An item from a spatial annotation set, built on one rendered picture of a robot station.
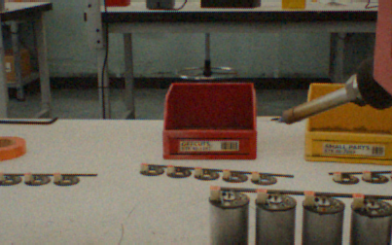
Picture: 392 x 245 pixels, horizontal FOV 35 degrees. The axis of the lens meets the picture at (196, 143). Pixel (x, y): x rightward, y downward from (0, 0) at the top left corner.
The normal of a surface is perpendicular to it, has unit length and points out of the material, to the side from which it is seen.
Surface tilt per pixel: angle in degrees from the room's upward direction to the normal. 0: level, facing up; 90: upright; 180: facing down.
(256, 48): 90
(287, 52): 90
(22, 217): 0
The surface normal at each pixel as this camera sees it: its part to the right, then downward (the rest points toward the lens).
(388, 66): -0.86, 0.29
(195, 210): -0.01, -0.96
